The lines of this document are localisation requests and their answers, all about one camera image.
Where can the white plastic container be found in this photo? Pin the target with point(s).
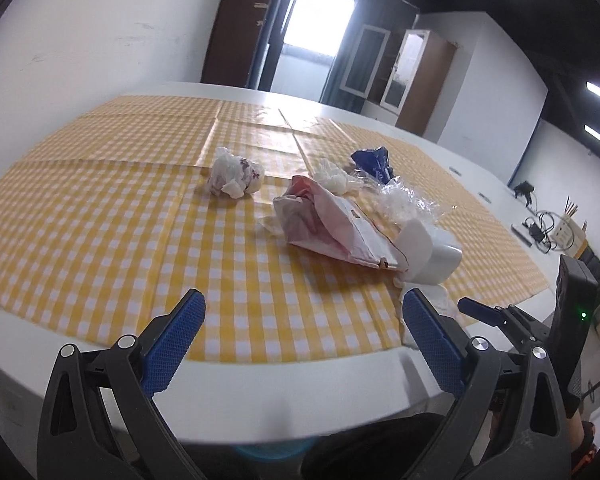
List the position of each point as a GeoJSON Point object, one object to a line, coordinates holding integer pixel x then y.
{"type": "Point", "coordinates": [440, 260]}

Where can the pink and white paper bag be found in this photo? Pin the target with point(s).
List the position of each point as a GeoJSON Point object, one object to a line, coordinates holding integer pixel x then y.
{"type": "Point", "coordinates": [330, 225]}

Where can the person's dark trousers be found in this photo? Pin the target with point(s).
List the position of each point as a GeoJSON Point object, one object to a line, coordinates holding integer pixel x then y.
{"type": "Point", "coordinates": [375, 450]}

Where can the flat remote control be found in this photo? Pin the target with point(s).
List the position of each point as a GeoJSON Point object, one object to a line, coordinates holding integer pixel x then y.
{"type": "Point", "coordinates": [521, 236]}

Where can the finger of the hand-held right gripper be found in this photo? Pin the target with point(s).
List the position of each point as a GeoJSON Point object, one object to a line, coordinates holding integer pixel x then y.
{"type": "Point", "coordinates": [480, 308]}

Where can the blue wrapper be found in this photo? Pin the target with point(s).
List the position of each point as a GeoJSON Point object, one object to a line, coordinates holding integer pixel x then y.
{"type": "Point", "coordinates": [372, 162]}

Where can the glass door cabinet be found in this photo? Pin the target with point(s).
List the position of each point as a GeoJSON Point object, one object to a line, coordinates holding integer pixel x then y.
{"type": "Point", "coordinates": [420, 75]}

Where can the beige box with sticks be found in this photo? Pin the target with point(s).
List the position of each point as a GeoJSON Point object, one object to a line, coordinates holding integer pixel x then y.
{"type": "Point", "coordinates": [567, 235]}

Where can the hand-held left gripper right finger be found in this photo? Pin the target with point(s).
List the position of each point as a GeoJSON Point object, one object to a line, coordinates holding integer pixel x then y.
{"type": "Point", "coordinates": [432, 345]}

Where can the blue plastic basket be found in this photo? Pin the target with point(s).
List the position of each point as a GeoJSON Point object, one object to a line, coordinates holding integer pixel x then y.
{"type": "Point", "coordinates": [270, 452]}

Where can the clear plastic wrap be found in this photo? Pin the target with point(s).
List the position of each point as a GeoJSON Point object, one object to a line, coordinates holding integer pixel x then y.
{"type": "Point", "coordinates": [405, 202]}

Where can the tissue with red marks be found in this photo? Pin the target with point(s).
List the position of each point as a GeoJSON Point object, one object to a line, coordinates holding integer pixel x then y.
{"type": "Point", "coordinates": [235, 172]}

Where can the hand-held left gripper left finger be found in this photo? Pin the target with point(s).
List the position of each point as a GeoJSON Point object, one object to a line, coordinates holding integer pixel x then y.
{"type": "Point", "coordinates": [175, 345]}

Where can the black bag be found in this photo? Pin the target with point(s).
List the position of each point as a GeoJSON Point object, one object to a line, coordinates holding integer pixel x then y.
{"type": "Point", "coordinates": [597, 265]}

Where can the yellow checkered tablecloth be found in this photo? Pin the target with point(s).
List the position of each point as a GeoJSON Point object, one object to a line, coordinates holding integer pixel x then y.
{"type": "Point", "coordinates": [105, 220]}

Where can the small black device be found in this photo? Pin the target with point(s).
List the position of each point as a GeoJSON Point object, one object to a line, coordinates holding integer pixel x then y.
{"type": "Point", "coordinates": [524, 191]}

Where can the person's right forearm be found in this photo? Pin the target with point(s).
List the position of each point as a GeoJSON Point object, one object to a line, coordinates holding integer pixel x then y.
{"type": "Point", "coordinates": [576, 435]}

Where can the small white tissue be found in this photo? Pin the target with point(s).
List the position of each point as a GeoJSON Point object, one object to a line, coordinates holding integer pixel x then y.
{"type": "Point", "coordinates": [332, 177]}

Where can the balcony door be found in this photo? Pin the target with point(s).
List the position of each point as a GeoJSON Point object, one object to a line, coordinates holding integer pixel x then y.
{"type": "Point", "coordinates": [315, 20]}

